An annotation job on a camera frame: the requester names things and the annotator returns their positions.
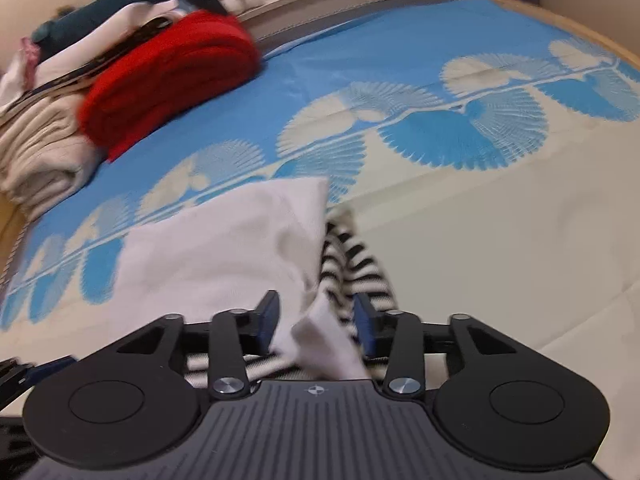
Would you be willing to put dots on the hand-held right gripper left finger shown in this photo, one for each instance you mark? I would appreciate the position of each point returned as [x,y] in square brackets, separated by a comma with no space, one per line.
[267,321]

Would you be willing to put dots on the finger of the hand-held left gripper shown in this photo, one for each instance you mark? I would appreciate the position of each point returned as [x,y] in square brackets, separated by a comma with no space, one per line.
[47,367]

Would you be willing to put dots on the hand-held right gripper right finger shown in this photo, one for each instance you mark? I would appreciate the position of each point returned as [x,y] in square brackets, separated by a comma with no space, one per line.
[363,329]

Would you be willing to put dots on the white black striped small garment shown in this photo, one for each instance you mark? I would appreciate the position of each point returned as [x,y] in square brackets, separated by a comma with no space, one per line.
[225,240]

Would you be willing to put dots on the cream folded clothes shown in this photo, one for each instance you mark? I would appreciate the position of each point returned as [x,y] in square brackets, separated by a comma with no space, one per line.
[40,150]

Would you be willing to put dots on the white folded clothes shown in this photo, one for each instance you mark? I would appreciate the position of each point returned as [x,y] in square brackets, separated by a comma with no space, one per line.
[90,35]

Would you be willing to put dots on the blue cream printed blanket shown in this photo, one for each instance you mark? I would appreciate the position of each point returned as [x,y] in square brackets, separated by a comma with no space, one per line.
[450,170]

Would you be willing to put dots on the red folded cloth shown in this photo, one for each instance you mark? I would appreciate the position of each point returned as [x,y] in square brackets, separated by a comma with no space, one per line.
[170,75]

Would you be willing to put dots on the pink cloth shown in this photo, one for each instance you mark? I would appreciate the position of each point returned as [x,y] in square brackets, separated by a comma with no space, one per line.
[29,57]

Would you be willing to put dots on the dark printed folded cloth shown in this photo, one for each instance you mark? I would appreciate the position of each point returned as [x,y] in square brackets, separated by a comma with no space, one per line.
[120,42]

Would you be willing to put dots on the grey mattress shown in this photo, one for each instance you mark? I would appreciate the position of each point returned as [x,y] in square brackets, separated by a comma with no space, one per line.
[350,10]

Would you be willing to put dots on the wooden bed frame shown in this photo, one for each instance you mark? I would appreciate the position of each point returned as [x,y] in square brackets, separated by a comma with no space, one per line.
[550,15]

